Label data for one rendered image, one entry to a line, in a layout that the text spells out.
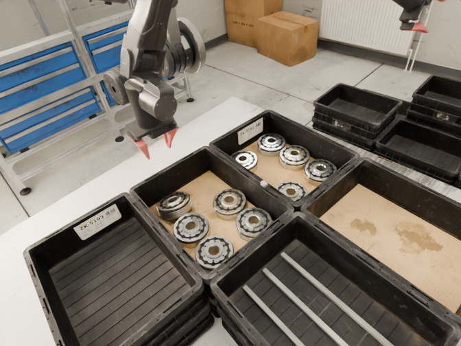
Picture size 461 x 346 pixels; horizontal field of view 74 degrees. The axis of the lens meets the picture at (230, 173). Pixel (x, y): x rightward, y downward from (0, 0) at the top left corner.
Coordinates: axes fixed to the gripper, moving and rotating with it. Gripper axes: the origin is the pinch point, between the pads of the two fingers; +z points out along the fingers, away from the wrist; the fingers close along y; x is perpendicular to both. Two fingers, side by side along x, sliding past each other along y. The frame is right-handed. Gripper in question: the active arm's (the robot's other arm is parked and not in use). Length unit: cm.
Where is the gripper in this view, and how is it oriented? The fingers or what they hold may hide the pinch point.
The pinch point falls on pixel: (158, 150)
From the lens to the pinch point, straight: 82.2
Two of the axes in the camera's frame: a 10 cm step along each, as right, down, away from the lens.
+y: 7.7, -4.9, 4.2
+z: 0.6, 7.0, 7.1
